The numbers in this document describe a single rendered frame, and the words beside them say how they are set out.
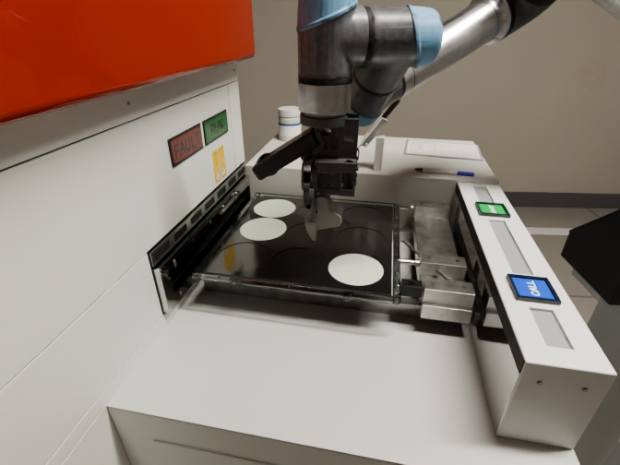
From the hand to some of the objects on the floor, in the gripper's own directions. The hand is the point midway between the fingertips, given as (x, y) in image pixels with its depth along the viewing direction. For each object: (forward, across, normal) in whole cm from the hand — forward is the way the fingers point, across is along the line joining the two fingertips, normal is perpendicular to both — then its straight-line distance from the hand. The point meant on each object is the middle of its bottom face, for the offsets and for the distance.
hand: (310, 232), depth 64 cm
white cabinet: (+98, +20, -10) cm, 100 cm away
